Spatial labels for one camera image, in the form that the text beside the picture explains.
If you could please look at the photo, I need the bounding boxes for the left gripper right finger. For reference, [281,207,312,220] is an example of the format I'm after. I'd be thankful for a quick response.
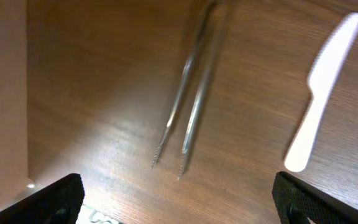
[272,171,358,224]

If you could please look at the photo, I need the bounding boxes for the pink plastic knife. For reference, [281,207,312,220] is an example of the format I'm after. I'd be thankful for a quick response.
[284,12,358,172]

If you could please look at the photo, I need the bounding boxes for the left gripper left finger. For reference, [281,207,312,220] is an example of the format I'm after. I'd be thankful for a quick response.
[0,173,85,224]

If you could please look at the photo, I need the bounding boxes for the steel tongs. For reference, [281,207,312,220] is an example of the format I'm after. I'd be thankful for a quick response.
[150,0,229,181]

